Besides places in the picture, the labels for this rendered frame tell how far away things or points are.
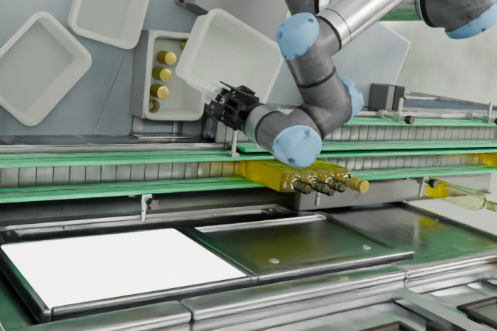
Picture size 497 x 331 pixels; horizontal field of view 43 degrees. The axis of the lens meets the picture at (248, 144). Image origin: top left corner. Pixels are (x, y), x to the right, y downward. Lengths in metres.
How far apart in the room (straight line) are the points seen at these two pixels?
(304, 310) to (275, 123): 0.37
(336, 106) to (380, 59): 1.09
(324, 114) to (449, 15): 0.37
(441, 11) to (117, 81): 0.81
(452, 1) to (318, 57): 0.35
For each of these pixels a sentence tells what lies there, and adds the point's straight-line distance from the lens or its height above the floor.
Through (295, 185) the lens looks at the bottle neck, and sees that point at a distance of 1.57.
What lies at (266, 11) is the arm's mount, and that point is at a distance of 1.76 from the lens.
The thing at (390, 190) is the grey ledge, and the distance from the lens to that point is 2.18.
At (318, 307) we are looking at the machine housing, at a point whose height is 1.43.
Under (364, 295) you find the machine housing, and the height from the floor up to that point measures 1.42.
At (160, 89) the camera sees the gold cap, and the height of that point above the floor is 0.81.
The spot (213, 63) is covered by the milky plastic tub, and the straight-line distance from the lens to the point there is 1.44.
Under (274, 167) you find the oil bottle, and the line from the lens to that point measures 1.62.
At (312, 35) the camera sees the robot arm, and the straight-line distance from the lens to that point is 1.08.
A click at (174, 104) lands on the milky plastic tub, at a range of 1.73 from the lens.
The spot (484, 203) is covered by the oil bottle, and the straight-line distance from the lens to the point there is 2.19.
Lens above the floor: 2.27
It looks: 53 degrees down
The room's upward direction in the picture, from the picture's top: 110 degrees clockwise
